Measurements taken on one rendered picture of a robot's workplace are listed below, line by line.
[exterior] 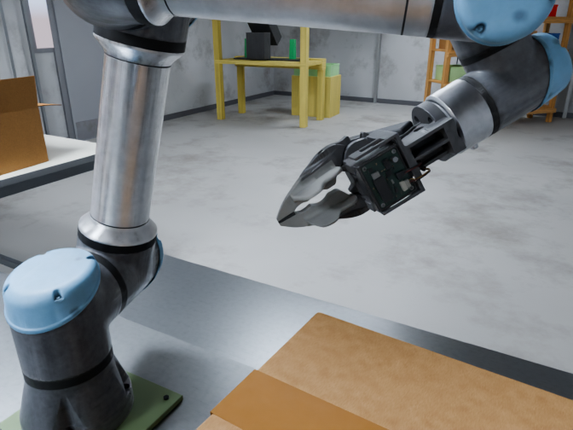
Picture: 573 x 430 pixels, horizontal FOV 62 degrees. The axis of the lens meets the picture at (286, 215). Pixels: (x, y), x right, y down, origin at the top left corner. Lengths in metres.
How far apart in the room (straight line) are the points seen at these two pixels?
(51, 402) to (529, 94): 0.68
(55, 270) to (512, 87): 0.59
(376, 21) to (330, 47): 8.96
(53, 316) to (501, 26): 0.56
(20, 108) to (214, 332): 1.61
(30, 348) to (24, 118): 1.72
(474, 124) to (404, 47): 8.38
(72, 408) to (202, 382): 0.20
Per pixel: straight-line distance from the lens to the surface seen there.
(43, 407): 0.74
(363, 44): 9.16
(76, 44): 6.42
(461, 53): 0.59
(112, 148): 0.69
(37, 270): 0.70
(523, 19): 0.43
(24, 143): 2.33
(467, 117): 0.55
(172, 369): 0.84
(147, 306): 1.02
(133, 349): 0.91
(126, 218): 0.72
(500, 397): 0.38
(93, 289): 0.67
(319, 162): 0.55
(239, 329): 0.92
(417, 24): 0.45
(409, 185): 0.51
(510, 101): 0.58
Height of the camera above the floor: 1.36
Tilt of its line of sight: 22 degrees down
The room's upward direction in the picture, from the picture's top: straight up
